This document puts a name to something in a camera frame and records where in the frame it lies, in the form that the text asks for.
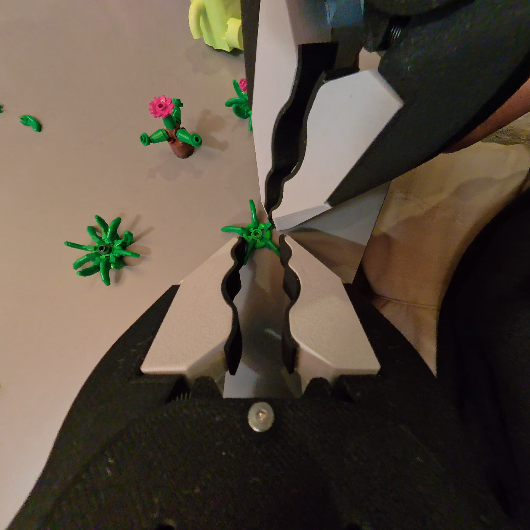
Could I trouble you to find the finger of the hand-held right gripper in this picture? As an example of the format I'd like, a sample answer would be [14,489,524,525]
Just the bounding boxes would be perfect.
[252,0,338,217]
[269,68,404,232]

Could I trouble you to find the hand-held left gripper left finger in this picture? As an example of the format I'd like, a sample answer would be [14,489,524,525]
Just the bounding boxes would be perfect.
[140,236,247,392]

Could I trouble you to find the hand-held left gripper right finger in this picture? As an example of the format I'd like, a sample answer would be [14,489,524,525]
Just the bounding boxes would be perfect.
[279,235,381,390]

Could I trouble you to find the green brick wheel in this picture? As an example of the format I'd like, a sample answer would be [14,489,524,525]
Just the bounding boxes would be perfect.
[244,224,274,249]

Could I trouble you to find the person's right hand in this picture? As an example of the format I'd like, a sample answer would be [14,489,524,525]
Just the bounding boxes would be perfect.
[444,80,530,153]

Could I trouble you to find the green brick plant pink flowers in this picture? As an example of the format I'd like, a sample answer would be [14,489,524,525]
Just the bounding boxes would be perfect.
[225,78,253,132]

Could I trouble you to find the lime green brick planter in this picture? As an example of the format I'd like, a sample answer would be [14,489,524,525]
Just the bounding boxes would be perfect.
[188,0,245,52]

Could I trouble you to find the brick cactus with pink flower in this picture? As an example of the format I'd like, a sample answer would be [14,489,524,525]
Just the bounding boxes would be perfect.
[140,95,203,159]

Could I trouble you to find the person's beige trousers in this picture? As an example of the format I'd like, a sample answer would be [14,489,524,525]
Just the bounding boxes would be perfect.
[360,120,530,377]

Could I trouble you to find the green spiky brick plant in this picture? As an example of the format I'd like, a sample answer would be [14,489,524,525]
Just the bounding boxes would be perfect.
[64,214,141,287]

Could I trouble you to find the person's black jacket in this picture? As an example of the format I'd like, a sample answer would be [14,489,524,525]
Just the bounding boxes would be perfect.
[435,203,530,530]

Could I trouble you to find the cluster of green leaf pieces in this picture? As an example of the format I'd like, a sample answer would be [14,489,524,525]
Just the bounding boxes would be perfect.
[0,104,43,133]

